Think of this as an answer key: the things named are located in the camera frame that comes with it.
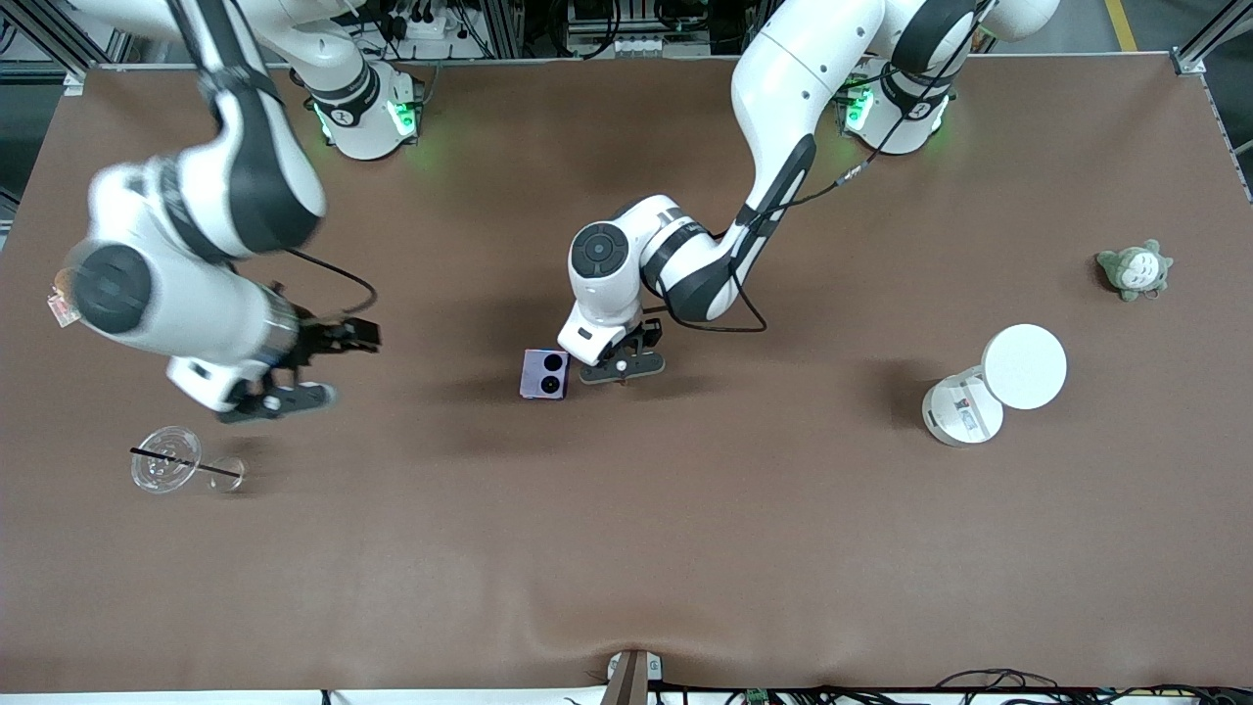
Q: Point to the aluminium frame post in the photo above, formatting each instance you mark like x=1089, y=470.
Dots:
x=59, y=34
x=1209, y=39

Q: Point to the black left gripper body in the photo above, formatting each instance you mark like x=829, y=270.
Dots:
x=641, y=338

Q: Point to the black straw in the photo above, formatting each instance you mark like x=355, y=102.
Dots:
x=186, y=463

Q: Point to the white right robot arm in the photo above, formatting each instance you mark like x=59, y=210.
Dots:
x=196, y=294

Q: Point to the brown plush toy with tag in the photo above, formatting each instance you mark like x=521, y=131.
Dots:
x=65, y=311

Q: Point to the grey totoro plush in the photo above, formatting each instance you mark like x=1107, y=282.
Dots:
x=1136, y=269

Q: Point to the clear plastic cup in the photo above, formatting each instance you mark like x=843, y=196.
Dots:
x=164, y=460

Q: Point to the white power strip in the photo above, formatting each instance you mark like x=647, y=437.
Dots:
x=421, y=24

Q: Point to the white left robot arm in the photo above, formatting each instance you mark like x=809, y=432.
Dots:
x=783, y=88

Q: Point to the white round lid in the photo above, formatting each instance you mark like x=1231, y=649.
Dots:
x=1024, y=367

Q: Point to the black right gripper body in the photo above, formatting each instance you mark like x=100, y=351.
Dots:
x=318, y=339

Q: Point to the lilac flip phone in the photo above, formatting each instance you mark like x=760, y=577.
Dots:
x=544, y=375

